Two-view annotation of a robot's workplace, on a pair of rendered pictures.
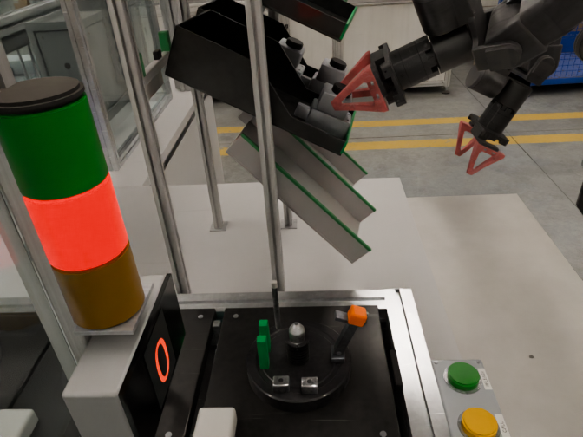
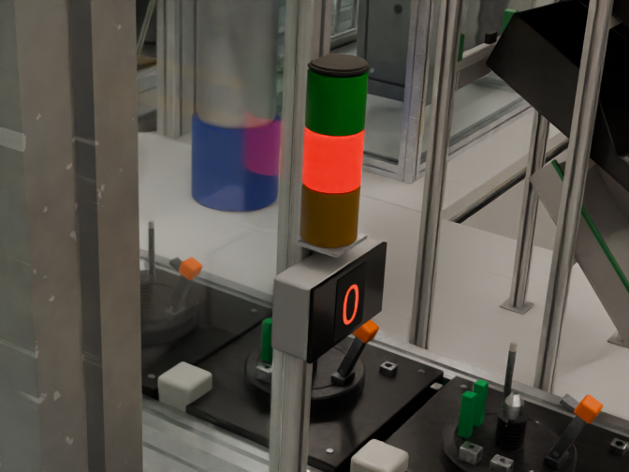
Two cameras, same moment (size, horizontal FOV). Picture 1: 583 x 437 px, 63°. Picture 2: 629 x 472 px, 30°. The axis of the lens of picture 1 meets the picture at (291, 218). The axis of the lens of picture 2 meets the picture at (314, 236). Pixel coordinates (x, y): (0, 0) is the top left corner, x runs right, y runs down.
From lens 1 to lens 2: 66 cm
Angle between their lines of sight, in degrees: 26
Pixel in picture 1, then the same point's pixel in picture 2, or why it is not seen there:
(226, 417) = (395, 455)
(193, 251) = (462, 322)
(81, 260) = (323, 184)
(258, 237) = (567, 340)
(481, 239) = not seen: outside the picture
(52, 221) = (316, 149)
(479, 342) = not seen: outside the picture
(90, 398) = (291, 286)
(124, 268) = (349, 204)
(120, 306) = (335, 232)
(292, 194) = (595, 260)
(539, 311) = not seen: outside the picture
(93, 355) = (303, 266)
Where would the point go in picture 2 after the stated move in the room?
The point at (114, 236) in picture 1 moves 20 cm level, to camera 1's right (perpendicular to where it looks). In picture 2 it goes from (350, 175) to (585, 234)
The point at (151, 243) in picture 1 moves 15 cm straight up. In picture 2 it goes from (410, 292) to (417, 202)
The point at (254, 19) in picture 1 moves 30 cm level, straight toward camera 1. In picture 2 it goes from (595, 30) to (505, 106)
